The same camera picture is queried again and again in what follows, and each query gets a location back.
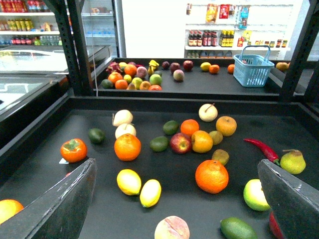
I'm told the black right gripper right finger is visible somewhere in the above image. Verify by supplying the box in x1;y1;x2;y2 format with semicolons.
257;159;319;239

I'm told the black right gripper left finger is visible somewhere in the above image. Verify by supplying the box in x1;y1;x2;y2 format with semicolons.
0;158;97;239

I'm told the yellow lemon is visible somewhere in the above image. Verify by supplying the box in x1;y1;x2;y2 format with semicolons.
140;179;161;208
117;169;142;196

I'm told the black near shelf tray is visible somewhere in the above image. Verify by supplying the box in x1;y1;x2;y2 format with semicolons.
0;97;319;239

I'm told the black shelf tray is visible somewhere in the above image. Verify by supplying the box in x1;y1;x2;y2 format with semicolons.
0;97;319;239
93;58;307;102

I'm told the blue basket far shelf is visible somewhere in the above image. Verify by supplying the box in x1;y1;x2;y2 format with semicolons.
233;45;275;87

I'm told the black far shelf tray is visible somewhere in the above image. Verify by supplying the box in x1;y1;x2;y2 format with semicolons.
93;58;307;102

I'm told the red fruit front right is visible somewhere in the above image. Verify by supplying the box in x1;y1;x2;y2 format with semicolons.
269;211;284;239

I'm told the green apple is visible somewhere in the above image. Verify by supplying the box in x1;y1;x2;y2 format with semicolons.
243;179;271;212

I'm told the green yellow pear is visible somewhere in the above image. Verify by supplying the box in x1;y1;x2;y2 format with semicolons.
280;149;306;175

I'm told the orange yellow mango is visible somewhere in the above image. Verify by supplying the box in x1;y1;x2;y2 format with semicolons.
0;199;24;224

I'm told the white price tag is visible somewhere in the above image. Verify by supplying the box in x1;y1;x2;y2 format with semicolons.
59;158;69;164

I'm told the red chili pepper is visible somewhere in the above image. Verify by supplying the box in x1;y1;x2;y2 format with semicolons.
243;138;280;166

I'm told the orange persimmon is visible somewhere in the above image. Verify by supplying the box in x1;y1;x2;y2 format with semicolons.
60;138;88;163

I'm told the green avocado front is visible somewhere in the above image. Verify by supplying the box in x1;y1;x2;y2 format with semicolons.
220;217;258;239

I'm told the dark green avocado left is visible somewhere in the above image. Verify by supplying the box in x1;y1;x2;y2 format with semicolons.
88;128;105;144

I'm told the large orange front right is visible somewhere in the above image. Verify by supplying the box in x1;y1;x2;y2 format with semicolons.
195;159;229;194

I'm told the large orange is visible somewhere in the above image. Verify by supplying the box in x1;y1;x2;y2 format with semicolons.
114;133;142;162
195;159;229;194

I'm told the brown kiwi lower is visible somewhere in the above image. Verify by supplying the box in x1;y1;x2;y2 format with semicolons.
211;149;230;166

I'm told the brown kiwi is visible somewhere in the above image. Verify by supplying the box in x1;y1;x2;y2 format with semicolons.
209;130;223;145
211;149;230;166

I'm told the large orange centre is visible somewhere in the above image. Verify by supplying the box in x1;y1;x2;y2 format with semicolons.
114;133;142;162

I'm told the brown kiwi upper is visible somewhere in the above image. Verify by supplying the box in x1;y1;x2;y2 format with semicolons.
209;130;223;145

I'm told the yellow orange apple back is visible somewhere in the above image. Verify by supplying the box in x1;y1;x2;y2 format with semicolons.
215;116;237;136

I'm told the yellow orange apple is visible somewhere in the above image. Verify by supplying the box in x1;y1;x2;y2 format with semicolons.
191;130;213;153
215;116;237;136

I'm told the white pear lower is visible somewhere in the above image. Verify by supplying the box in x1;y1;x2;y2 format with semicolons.
115;123;137;139

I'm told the yellow orange apple front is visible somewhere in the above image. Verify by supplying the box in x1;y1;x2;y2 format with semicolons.
191;130;213;153

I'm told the pink peach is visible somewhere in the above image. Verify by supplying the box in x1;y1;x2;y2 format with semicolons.
154;216;190;239

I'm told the green lime lower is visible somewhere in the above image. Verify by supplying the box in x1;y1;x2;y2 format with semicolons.
150;136;169;152

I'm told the green lime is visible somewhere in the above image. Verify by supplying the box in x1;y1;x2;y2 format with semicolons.
150;136;169;152
162;120;179;135

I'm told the white round pear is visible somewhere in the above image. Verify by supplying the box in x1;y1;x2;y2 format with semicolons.
198;104;218;122

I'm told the red apple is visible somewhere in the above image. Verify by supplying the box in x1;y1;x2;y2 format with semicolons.
170;132;192;154

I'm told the small orange tangerine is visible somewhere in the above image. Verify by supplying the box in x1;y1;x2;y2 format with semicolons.
180;119;199;137

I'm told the green lime upper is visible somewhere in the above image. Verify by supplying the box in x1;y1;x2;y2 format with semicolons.
162;120;179;135

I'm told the black shelf post right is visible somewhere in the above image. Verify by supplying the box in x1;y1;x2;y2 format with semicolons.
279;0;319;103

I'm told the black shelf post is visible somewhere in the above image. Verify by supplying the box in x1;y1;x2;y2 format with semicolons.
279;0;319;103
45;0;93;96

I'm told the black shelf post left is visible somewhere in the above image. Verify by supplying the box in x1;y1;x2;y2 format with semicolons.
45;0;93;96

